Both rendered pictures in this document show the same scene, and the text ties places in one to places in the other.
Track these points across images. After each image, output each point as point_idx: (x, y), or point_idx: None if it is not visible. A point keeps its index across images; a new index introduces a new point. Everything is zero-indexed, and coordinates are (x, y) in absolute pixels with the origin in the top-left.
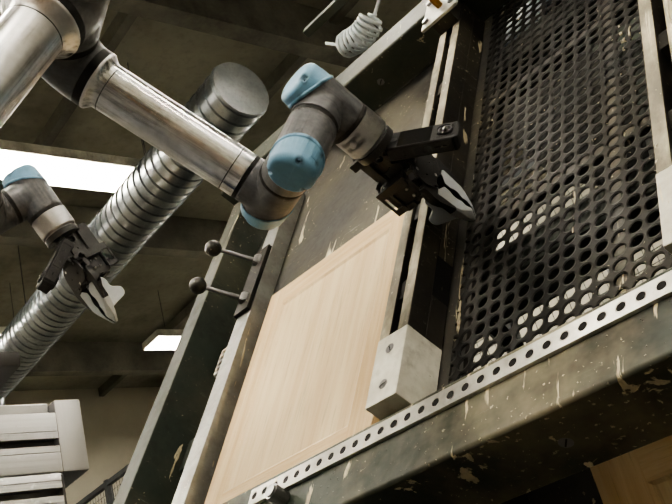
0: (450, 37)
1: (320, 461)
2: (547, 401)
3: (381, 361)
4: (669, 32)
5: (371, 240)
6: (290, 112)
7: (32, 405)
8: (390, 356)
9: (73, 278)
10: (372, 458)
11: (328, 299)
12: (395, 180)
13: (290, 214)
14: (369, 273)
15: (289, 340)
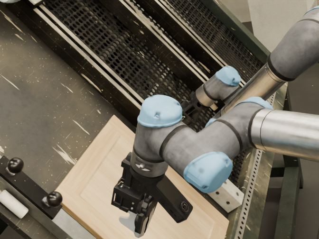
0: (43, 13)
1: (239, 232)
2: (267, 178)
3: (227, 188)
4: (197, 69)
5: (114, 142)
6: (237, 88)
7: None
8: (228, 184)
9: (152, 206)
10: (250, 218)
11: None
12: (196, 114)
13: None
14: None
15: (122, 211)
